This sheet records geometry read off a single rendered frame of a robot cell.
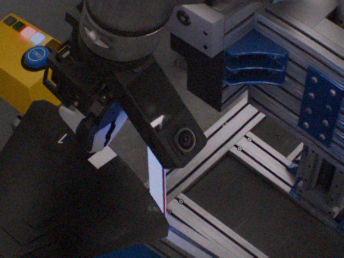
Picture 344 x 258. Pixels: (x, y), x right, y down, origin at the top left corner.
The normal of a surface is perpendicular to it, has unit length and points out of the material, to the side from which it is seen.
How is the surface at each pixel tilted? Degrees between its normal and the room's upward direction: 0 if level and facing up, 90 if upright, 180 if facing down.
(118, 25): 98
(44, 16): 90
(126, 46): 101
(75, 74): 17
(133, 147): 0
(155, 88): 47
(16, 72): 0
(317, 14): 0
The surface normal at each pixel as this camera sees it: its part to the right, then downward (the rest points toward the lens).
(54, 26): 0.77, 0.49
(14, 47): 0.00, -0.62
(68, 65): 0.23, -0.46
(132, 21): 0.04, 0.89
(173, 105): 0.57, -0.08
